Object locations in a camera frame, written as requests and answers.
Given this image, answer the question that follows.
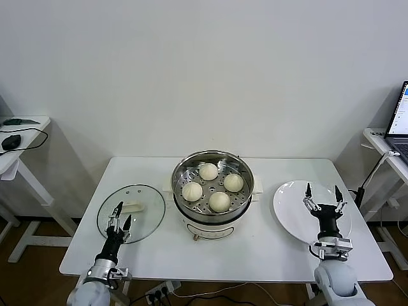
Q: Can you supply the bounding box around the stainless steel steamer basket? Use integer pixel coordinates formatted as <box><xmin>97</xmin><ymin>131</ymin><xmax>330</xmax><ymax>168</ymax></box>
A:
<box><xmin>171</xmin><ymin>150</ymin><xmax>256</xmax><ymax>224</ymax></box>

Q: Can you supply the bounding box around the flat dark green object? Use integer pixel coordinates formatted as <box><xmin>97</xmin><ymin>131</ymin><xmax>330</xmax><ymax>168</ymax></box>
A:
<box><xmin>3</xmin><ymin>117</ymin><xmax>41</xmax><ymax>126</ymax></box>

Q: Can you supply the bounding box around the black computer mouse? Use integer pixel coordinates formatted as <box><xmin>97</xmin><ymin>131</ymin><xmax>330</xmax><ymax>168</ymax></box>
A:
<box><xmin>1</xmin><ymin>135</ymin><xmax>22</xmax><ymax>151</ymax></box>

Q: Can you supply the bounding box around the white electric cooker pot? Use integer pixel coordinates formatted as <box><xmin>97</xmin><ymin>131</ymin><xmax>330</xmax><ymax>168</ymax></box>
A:
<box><xmin>162</xmin><ymin>177</ymin><xmax>265</xmax><ymax>242</ymax></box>

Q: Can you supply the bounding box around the black floor cable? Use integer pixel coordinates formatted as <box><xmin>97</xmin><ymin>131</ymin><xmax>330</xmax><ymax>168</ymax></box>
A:
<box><xmin>127</xmin><ymin>291</ymin><xmax>256</xmax><ymax>306</ymax></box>

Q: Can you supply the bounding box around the white power strip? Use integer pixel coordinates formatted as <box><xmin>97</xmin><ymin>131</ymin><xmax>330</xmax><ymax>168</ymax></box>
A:
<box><xmin>145</xmin><ymin>281</ymin><xmax>182</xmax><ymax>304</ymax></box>

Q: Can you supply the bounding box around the white side desk with mouse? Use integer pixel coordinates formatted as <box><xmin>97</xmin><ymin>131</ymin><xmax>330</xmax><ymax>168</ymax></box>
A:
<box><xmin>0</xmin><ymin>116</ymin><xmax>80</xmax><ymax>264</ymax></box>

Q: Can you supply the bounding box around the white side desk with laptop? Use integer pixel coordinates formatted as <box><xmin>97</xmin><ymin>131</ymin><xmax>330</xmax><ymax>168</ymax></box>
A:
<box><xmin>361</xmin><ymin>127</ymin><xmax>408</xmax><ymax>262</ymax></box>

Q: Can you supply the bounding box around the white steamed baozi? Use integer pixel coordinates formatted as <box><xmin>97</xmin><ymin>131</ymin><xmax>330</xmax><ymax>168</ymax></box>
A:
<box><xmin>208</xmin><ymin>191</ymin><xmax>231</xmax><ymax>213</ymax></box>
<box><xmin>222</xmin><ymin>173</ymin><xmax>245</xmax><ymax>193</ymax></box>
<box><xmin>199</xmin><ymin>162</ymin><xmax>219</xmax><ymax>182</ymax></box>
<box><xmin>182</xmin><ymin>182</ymin><xmax>203</xmax><ymax>202</ymax></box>

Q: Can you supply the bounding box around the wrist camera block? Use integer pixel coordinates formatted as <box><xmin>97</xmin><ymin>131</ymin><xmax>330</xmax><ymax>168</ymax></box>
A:
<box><xmin>314</xmin><ymin>237</ymin><xmax>354</xmax><ymax>259</ymax></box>
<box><xmin>108</xmin><ymin>267</ymin><xmax>132</xmax><ymax>282</ymax></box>

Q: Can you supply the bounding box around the black mouse cable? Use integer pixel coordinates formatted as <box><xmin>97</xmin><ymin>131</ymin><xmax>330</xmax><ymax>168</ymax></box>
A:
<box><xmin>0</xmin><ymin>127</ymin><xmax>49</xmax><ymax>157</ymax></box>

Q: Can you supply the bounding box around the white round plate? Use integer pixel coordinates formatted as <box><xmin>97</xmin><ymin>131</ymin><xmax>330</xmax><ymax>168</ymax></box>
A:
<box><xmin>272</xmin><ymin>180</ymin><xmax>353</xmax><ymax>247</ymax></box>

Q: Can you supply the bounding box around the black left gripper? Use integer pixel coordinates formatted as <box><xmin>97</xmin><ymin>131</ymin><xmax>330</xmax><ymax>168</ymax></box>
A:
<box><xmin>96</xmin><ymin>200</ymin><xmax>133</xmax><ymax>261</ymax></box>

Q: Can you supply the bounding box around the round glass pot lid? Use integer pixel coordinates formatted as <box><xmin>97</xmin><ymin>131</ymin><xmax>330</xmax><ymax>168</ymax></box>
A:
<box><xmin>96</xmin><ymin>184</ymin><xmax>166</xmax><ymax>245</ymax></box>

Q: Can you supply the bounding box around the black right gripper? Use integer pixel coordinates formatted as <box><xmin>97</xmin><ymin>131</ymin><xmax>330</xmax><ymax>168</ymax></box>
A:
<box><xmin>302</xmin><ymin>182</ymin><xmax>348</xmax><ymax>237</ymax></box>

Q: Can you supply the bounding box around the black clamp post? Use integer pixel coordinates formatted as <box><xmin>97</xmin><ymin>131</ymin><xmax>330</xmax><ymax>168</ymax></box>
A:
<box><xmin>349</xmin><ymin>187</ymin><xmax>366</xmax><ymax>208</ymax></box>

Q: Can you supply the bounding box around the open grey laptop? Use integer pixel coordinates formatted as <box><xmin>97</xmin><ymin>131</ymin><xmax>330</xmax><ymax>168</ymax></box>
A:
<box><xmin>384</xmin><ymin>81</ymin><xmax>408</xmax><ymax>157</ymax></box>

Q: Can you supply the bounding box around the white floor cable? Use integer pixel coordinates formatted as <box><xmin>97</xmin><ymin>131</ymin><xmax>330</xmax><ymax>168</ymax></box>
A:
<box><xmin>171</xmin><ymin>282</ymin><xmax>281</xmax><ymax>306</ymax></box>

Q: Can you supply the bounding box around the white laptop charger cable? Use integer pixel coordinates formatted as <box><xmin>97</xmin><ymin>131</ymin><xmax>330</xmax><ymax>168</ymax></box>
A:
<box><xmin>360</xmin><ymin>150</ymin><xmax>401</xmax><ymax>191</ymax></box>

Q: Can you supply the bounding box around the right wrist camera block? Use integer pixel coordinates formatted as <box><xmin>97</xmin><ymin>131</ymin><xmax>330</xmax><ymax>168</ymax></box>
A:
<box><xmin>314</xmin><ymin>237</ymin><xmax>354</xmax><ymax>259</ymax></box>

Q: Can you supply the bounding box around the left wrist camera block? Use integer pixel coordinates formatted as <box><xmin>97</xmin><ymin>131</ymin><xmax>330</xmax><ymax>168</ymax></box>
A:
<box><xmin>108</xmin><ymin>267</ymin><xmax>132</xmax><ymax>282</ymax></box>

